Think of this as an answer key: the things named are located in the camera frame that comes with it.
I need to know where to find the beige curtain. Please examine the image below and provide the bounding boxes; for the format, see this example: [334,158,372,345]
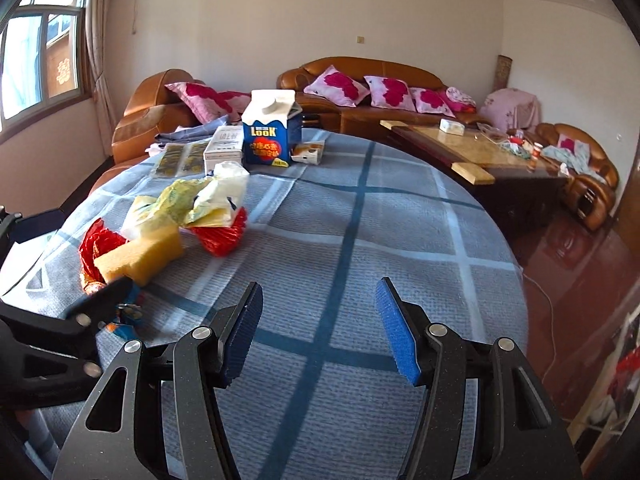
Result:
[82,0,121,148]

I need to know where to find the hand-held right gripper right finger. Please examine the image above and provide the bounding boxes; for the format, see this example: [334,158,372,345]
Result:
[375,276,583,480]

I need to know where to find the pink cloth cover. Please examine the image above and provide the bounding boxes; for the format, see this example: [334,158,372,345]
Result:
[479,87,543,133]

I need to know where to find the brown leather three-seat sofa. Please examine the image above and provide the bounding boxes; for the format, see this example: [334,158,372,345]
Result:
[276,56,483,136]

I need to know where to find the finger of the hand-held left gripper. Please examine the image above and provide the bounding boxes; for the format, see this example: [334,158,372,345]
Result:
[0,276,135,401]
[0,211,24,267]

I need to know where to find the red snack wrapper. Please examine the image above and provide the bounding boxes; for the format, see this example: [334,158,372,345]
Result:
[79,217,131,286]

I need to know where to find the pink red flower pillow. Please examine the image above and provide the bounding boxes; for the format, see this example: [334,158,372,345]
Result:
[409,86,457,117]
[165,81,251,125]
[303,65,371,107]
[363,75,417,112]

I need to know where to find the wooden coffee table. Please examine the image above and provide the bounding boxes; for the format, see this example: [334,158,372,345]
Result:
[380,119,571,221]

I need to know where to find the window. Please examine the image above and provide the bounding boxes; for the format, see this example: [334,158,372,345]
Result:
[0,0,93,133]

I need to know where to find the clear plastic bag red print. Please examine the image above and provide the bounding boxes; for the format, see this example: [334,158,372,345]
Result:
[122,161,251,238]

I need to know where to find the yellow foil wrapper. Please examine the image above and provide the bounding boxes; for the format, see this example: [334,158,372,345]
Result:
[155,177,216,223]

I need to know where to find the small white brown box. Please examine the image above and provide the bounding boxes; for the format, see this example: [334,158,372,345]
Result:
[290,140,326,166]

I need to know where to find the blue milk carton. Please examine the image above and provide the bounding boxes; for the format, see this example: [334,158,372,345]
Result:
[241,89,303,168]

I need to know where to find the brown leather chaise sofa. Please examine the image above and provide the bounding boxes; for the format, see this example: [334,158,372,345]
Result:
[111,69,251,166]

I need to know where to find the pink rolled blanket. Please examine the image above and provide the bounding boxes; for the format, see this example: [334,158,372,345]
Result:
[445,86,477,113]

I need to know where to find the brown wooden door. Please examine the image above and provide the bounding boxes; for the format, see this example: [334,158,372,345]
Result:
[612,150,640,261]

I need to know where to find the clear packet with dark contents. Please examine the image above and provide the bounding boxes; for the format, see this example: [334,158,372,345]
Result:
[150,142,213,178]

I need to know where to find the white floor cable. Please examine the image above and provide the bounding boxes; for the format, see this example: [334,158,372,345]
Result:
[522,272,558,376]

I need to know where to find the folded blue checked cloths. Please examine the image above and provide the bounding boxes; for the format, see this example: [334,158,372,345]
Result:
[147,115,231,156]

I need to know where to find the orange blue snack wrapper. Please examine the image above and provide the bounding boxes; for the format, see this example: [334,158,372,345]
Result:
[102,287,146,341]

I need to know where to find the light blue cloth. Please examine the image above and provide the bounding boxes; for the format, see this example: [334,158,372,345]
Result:
[541,135,598,176]

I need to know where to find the brown leather armchair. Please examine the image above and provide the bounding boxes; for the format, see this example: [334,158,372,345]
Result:
[535,122,621,233]

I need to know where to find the white blue paper box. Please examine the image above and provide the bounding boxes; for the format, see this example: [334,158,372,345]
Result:
[203,126,246,175]

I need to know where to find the blue checked tablecloth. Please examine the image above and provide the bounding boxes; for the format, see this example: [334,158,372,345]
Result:
[0,127,531,480]

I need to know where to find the yellow sponge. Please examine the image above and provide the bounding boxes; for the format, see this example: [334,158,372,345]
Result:
[93,223,185,287]

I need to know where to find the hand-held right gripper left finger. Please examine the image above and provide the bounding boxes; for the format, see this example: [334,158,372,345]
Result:
[50,281,264,480]

